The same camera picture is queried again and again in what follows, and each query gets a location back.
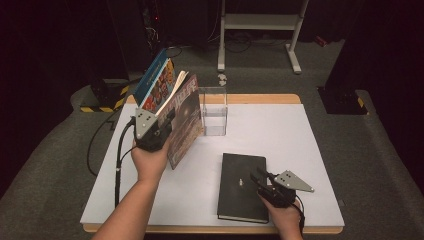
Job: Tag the person's right hand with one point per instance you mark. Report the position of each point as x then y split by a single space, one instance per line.
285 216

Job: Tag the black hardcover notebook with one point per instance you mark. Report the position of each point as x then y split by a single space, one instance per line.
241 186

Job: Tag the purple paperback book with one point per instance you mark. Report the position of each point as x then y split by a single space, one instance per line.
186 126

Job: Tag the clear acrylic book rack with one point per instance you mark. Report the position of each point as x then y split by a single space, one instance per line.
215 123

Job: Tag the white table mat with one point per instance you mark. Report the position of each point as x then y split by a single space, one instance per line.
300 133

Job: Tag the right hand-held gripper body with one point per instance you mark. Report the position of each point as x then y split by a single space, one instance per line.
283 191

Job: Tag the crumpled white paper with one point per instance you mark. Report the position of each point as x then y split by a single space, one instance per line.
222 80

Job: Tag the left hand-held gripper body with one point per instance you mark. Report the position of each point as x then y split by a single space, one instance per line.
146 133

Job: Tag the person's left hand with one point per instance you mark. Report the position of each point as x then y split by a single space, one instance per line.
150 163

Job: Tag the dark blue picture book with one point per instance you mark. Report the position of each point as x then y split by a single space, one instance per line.
151 75

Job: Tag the black yellow striped stand base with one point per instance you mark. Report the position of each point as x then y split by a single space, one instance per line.
343 101
106 95

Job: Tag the small red object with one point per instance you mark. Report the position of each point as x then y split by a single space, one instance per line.
321 41

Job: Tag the white metal stand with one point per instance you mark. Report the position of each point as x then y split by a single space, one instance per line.
260 21

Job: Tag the dark curtain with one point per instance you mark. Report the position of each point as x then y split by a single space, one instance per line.
33 66
393 50

